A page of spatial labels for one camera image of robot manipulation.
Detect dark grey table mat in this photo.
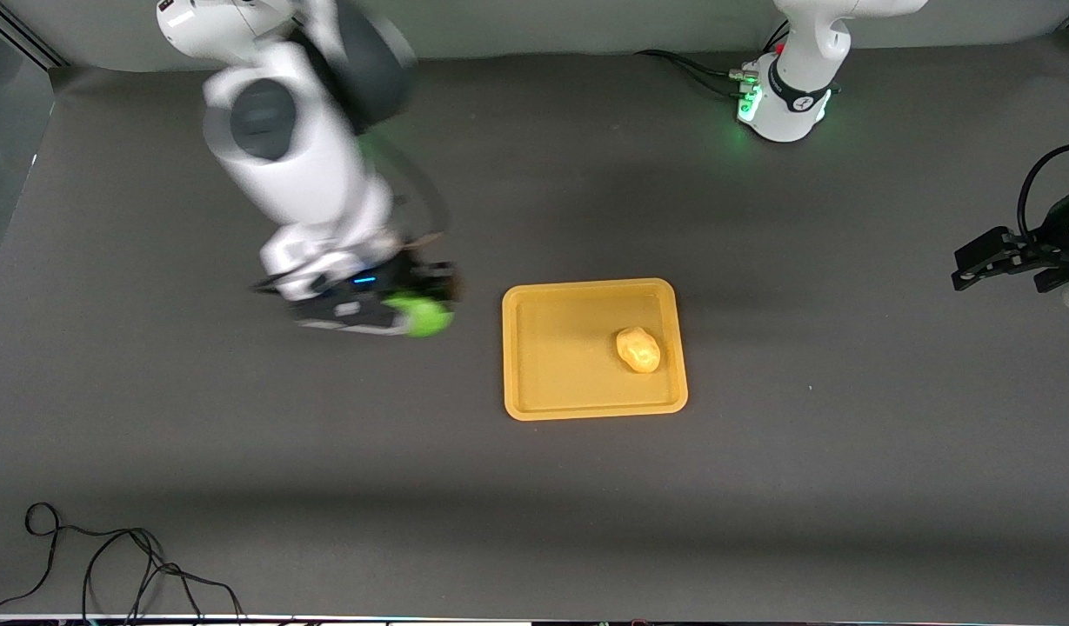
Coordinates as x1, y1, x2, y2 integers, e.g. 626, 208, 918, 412
0, 30, 1069, 620

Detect orange plastic tray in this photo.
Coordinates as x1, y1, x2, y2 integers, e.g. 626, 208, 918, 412
502, 278, 689, 423

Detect green apple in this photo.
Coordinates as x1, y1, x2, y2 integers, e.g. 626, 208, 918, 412
384, 291, 456, 339

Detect yellow potato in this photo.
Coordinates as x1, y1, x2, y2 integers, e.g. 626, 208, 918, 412
615, 326, 662, 375

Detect black left base cables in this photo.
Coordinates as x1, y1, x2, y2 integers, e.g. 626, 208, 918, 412
634, 50, 752, 101

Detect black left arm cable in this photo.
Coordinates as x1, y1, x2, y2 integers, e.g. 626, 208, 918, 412
1017, 143, 1069, 240

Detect loose thin black cable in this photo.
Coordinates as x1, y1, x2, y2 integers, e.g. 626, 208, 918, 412
0, 503, 244, 623

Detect aluminium frame rail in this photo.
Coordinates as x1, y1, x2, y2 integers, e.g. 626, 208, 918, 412
0, 13, 70, 70

